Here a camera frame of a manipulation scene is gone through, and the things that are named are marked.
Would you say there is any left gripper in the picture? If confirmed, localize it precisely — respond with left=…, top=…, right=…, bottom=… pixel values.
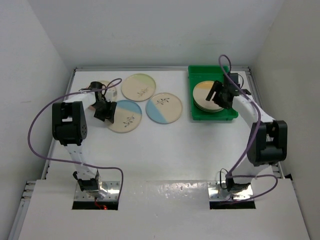
left=91, top=98, right=117, bottom=123

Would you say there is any yellow cream plate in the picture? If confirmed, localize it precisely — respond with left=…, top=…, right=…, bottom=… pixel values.
left=192, top=80, right=215, bottom=107

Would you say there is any blue cream plate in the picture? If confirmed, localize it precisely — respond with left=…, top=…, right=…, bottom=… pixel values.
left=145, top=92, right=183, bottom=124
left=106, top=100, right=142, bottom=134

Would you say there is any pink cream plate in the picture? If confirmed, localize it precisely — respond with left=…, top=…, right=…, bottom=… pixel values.
left=83, top=81, right=117, bottom=110
left=195, top=103, right=224, bottom=113

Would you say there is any pink cream plate front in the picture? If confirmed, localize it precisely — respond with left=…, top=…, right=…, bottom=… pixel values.
left=195, top=103, right=224, bottom=113

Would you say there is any pale green cream plate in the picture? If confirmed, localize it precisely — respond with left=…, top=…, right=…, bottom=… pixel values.
left=198, top=108, right=224, bottom=113

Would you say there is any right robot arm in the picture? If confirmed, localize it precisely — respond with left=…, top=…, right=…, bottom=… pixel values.
left=205, top=73, right=288, bottom=194

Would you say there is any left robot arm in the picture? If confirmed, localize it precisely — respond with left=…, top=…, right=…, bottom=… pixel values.
left=52, top=81, right=117, bottom=200

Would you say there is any green plastic bin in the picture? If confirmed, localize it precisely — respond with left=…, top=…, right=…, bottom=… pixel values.
left=188, top=65, right=239, bottom=122

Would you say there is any green cream plate rear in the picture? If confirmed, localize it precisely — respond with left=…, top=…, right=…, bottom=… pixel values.
left=121, top=73, right=156, bottom=102

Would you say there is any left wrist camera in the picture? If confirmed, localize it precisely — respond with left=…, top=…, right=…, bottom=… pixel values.
left=107, top=88, right=118, bottom=98

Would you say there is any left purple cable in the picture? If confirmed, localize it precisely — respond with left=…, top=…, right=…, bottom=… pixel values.
left=27, top=77, right=125, bottom=200

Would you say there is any purple cable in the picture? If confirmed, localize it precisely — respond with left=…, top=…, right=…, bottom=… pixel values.
left=27, top=77, right=125, bottom=200
left=218, top=54, right=279, bottom=205

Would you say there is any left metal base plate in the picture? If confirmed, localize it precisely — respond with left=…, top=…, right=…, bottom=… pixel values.
left=73, top=181, right=121, bottom=202

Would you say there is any metal base plate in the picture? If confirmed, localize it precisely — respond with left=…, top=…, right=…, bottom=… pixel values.
left=73, top=181, right=121, bottom=202
left=207, top=180, right=254, bottom=202

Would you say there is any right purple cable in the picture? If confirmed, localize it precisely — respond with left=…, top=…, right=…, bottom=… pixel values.
left=218, top=54, right=279, bottom=205

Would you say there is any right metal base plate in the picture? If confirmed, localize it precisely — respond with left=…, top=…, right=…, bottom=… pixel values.
left=207, top=180, right=254, bottom=202

